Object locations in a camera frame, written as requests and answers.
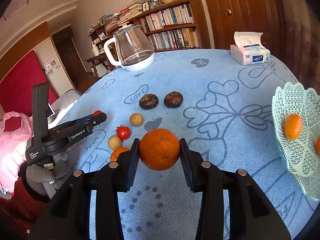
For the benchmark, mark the wooden bookshelf with books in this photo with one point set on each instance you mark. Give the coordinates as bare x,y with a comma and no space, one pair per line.
176,25

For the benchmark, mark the glass kettle white handle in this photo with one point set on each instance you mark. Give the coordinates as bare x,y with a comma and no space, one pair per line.
130,49

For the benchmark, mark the brown wooden door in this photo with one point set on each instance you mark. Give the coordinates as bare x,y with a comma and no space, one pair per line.
260,16

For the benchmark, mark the grey gloved left hand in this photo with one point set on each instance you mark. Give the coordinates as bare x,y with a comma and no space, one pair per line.
42,183

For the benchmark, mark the large orange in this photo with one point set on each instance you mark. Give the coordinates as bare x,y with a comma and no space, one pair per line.
159,149

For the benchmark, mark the patterned beige curtain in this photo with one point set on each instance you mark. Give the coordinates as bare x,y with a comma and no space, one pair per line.
302,42

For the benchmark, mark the red sleeve forearm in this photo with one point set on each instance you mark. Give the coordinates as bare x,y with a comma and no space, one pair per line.
19,214

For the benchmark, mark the small wooden side table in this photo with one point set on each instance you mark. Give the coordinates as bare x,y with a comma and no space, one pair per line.
100,65

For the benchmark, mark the orange kumquat in basket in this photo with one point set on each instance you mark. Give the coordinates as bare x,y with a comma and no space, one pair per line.
292,126

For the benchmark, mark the dark water chestnut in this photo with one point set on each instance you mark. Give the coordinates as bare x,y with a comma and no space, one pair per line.
173,99
148,101

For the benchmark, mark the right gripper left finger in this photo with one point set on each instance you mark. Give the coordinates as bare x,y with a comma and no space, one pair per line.
117,176

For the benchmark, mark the red cherry tomato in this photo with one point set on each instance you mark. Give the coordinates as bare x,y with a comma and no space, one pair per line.
123,132

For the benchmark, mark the tan longan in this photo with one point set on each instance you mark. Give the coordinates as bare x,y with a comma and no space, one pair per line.
136,119
114,142

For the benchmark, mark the orange fruit at basket edge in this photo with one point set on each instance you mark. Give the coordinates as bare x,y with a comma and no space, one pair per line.
317,145

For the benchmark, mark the small orange tangerine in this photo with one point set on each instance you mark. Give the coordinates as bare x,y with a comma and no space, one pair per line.
115,154

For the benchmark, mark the pink bedding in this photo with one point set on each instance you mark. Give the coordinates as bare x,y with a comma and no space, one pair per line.
16,129

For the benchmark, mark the grey white cushion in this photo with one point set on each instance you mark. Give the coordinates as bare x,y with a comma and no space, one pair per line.
61,107

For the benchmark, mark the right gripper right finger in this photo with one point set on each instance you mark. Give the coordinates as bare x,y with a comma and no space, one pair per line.
204,177

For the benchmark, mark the white tissue pack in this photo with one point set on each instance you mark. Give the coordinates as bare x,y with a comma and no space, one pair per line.
248,49

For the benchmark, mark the mint lattice fruit basket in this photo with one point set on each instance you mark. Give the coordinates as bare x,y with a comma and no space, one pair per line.
299,155

